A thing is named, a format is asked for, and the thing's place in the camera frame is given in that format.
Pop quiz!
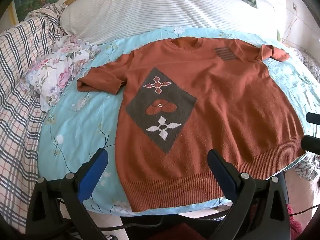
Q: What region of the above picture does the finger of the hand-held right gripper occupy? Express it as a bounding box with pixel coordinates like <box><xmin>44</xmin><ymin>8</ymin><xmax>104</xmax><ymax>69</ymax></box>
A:
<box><xmin>301</xmin><ymin>135</ymin><xmax>320</xmax><ymax>153</ymax></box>
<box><xmin>306</xmin><ymin>112</ymin><xmax>320</xmax><ymax>126</ymax></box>

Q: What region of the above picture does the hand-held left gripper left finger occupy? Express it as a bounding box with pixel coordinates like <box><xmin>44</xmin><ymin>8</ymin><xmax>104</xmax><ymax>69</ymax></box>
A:
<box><xmin>25</xmin><ymin>148</ymin><xmax>109</xmax><ymax>240</ymax></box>

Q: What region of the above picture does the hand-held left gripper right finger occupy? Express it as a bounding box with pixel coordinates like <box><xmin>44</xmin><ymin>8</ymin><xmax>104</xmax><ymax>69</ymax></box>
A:
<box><xmin>207</xmin><ymin>149</ymin><xmax>292</xmax><ymax>240</ymax></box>

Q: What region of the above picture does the orange knit sweater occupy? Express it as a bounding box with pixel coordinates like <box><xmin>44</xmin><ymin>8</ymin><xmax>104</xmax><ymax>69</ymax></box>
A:
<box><xmin>77</xmin><ymin>36</ymin><xmax>307</xmax><ymax>213</ymax></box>

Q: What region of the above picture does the light blue floral blanket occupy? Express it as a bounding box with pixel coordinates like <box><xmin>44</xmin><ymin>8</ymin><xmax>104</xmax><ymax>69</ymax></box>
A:
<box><xmin>37</xmin><ymin>26</ymin><xmax>320</xmax><ymax>217</ymax></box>

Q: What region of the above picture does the floral pillow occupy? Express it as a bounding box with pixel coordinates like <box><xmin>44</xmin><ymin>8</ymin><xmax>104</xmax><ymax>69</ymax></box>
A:
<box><xmin>21</xmin><ymin>35</ymin><xmax>100</xmax><ymax>113</ymax></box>

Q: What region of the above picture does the plaid bed sheet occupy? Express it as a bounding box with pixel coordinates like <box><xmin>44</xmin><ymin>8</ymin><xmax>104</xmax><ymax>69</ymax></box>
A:
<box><xmin>0</xmin><ymin>4</ymin><xmax>66</xmax><ymax>230</ymax></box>

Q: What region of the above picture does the white striped quilt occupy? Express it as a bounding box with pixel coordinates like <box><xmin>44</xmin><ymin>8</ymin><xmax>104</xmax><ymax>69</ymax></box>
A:
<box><xmin>60</xmin><ymin>0</ymin><xmax>283</xmax><ymax>46</ymax></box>

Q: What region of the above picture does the black cable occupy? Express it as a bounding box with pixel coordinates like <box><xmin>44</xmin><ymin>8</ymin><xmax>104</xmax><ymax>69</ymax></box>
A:
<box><xmin>59</xmin><ymin>219</ymin><xmax>167</xmax><ymax>234</ymax></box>

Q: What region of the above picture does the thin wall cable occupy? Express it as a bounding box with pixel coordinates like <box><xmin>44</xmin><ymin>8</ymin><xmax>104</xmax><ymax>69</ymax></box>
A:
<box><xmin>280</xmin><ymin>9</ymin><xmax>298</xmax><ymax>43</ymax></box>

